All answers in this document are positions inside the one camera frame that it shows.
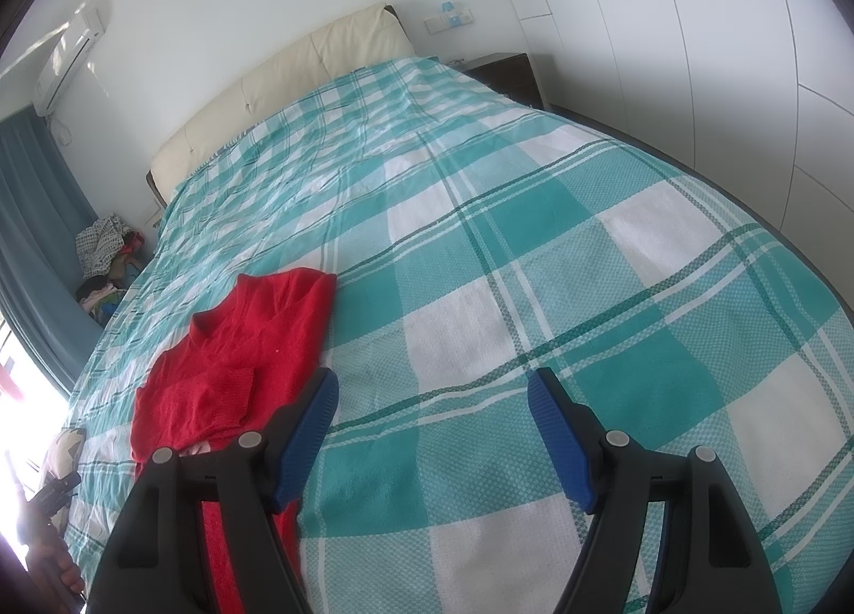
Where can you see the dark wooden nightstand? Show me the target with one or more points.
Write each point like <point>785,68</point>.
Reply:
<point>510,74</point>

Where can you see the teal plaid bed sheet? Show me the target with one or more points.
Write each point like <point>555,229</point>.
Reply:
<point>534,254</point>

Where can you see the pile of clothes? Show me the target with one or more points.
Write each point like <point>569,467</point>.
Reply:
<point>103,247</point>

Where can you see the white air conditioner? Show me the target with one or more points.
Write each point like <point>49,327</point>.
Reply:
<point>67,57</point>

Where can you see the cream padded headboard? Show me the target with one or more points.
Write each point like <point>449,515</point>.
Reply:
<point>287,74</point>

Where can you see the person's left forearm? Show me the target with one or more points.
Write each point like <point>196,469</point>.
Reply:
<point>53,554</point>

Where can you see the red knit sweater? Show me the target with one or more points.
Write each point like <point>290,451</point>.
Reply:
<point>233,347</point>

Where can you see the blue curtain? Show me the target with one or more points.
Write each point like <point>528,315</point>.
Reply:
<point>33,220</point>

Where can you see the white wardrobe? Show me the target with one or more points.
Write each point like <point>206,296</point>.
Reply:
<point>734,54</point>

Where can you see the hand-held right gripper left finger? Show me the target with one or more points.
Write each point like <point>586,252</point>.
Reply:
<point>303,440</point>

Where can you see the wall switch panel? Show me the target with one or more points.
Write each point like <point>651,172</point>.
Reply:
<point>450,20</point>

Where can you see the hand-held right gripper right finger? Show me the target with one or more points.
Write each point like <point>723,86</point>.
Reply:
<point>560,440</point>

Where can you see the patterned pillow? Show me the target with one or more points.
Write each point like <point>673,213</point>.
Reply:
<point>67,447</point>

